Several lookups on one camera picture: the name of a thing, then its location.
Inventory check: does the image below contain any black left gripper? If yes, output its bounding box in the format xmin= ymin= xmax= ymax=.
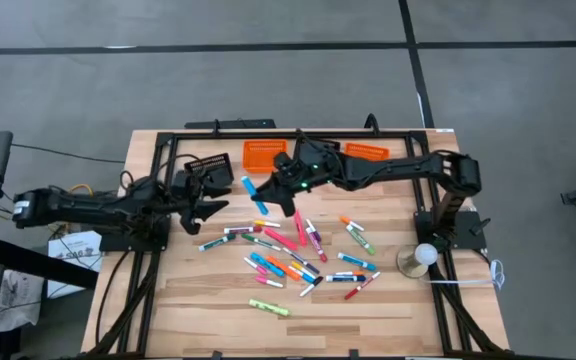
xmin=167 ymin=168 xmax=233 ymax=236

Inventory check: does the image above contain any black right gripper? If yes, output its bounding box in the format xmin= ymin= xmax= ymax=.
xmin=250 ymin=142 xmax=330 ymax=219

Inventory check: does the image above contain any thick sky blue marker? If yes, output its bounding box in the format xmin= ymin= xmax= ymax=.
xmin=241 ymin=175 xmax=270 ymax=216
xmin=250 ymin=252 xmax=286 ymax=278

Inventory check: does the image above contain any thick pink marker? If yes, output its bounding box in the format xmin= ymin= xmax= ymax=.
xmin=293 ymin=209 xmax=309 ymax=248
xmin=264 ymin=227 xmax=300 ymax=253

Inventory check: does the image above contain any small purple marker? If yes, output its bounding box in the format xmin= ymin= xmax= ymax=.
xmin=305 ymin=218 xmax=323 ymax=243

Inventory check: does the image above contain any dark green Expo marker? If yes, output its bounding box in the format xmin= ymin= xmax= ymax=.
xmin=198 ymin=233 xmax=237 ymax=253

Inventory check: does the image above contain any magenta Expo marker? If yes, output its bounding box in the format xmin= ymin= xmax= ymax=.
xmin=306 ymin=227 xmax=329 ymax=264

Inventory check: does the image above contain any thin dark blue marker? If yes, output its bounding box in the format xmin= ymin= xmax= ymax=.
xmin=281 ymin=247 xmax=321 ymax=276

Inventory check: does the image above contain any thick orange marker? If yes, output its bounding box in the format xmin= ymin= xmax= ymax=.
xmin=266 ymin=255 xmax=302 ymax=282

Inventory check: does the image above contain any small light blue marker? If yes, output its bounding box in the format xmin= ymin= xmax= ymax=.
xmin=287 ymin=265 xmax=316 ymax=285

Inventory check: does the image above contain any teal Expo marker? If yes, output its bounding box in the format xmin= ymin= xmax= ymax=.
xmin=337 ymin=252 xmax=378 ymax=272

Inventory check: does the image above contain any thick lime green marker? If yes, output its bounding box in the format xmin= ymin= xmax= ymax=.
xmin=248 ymin=298 xmax=292 ymax=318

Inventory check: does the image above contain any orange plastic basket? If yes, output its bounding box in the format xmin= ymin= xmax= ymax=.
xmin=242 ymin=139 xmax=288 ymax=175
xmin=343 ymin=142 xmax=391 ymax=162

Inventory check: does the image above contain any small orange-capped white marker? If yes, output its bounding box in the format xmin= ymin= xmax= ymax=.
xmin=339 ymin=215 xmax=366 ymax=233

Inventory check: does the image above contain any black power strip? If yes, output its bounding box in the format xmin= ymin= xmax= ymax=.
xmin=184 ymin=118 xmax=277 ymax=131

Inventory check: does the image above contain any light green Expo marker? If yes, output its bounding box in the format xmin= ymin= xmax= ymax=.
xmin=345 ymin=224 xmax=376 ymax=256

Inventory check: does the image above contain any small black-capped white marker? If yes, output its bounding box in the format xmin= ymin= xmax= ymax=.
xmin=299 ymin=276 xmax=324 ymax=298

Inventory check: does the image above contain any dark blue Expo marker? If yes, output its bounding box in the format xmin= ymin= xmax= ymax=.
xmin=325 ymin=273 xmax=368 ymax=284

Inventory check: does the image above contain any thin red marker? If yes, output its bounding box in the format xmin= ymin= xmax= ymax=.
xmin=344 ymin=271 xmax=382 ymax=301

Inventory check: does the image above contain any light bulb on metal base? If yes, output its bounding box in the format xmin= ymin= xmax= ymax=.
xmin=396 ymin=242 xmax=440 ymax=280

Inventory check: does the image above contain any white cloth bag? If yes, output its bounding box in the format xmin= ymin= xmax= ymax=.
xmin=0 ymin=269 xmax=45 ymax=334

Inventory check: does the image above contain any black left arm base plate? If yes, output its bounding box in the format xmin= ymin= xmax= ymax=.
xmin=98 ymin=214 xmax=172 ymax=253

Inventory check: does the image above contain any black floor cable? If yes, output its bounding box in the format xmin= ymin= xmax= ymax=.
xmin=10 ymin=143 xmax=127 ymax=165

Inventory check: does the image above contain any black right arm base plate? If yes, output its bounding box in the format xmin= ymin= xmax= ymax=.
xmin=414 ymin=209 xmax=488 ymax=251

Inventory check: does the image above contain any white lamp cable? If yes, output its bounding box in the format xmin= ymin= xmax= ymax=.
xmin=420 ymin=258 xmax=506 ymax=292

